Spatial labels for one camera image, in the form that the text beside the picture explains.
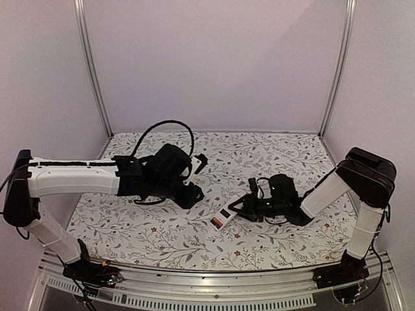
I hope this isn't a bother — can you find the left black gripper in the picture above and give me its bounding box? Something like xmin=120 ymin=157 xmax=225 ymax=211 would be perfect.
xmin=149 ymin=178 xmax=204 ymax=209

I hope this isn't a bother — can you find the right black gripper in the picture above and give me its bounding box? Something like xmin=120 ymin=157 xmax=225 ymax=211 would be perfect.
xmin=228 ymin=193 xmax=287 ymax=223

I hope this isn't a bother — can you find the white red remote control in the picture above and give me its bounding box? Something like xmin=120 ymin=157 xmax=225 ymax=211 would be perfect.
xmin=208 ymin=196 xmax=240 ymax=231

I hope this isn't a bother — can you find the orange battery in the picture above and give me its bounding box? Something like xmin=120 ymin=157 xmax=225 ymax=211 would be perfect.
xmin=210 ymin=218 xmax=223 ymax=229

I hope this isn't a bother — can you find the black battery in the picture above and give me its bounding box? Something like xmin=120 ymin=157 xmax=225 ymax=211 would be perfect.
xmin=210 ymin=217 xmax=222 ymax=227

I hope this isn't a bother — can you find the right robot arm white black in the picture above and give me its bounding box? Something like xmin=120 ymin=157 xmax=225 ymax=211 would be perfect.
xmin=228 ymin=147 xmax=397 ymax=282

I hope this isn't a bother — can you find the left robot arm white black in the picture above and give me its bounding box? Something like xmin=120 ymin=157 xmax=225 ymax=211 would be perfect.
xmin=1 ymin=143 xmax=208 ymax=281

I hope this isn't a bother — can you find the floral patterned table mat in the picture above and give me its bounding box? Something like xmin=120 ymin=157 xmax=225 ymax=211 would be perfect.
xmin=67 ymin=132 xmax=356 ymax=271

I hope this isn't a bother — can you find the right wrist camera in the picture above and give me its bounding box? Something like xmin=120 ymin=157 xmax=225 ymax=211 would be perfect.
xmin=248 ymin=178 xmax=264 ymax=199

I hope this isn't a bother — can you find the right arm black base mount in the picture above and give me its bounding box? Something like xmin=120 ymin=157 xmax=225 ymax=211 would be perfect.
xmin=313 ymin=253 xmax=369 ymax=289

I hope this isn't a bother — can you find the left aluminium frame post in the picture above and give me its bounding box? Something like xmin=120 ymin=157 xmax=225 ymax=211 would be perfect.
xmin=73 ymin=0 xmax=113 ymax=139

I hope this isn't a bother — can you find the aluminium frame post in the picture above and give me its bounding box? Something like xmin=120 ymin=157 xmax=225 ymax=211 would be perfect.
xmin=73 ymin=0 xmax=113 ymax=139
xmin=318 ymin=0 xmax=356 ymax=139

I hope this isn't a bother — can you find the front aluminium rail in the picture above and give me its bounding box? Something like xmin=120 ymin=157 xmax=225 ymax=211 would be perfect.
xmin=28 ymin=251 xmax=410 ymax=310

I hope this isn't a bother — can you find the right aluminium frame post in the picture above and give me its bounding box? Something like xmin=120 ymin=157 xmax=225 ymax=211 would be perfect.
xmin=318 ymin=0 xmax=356 ymax=139

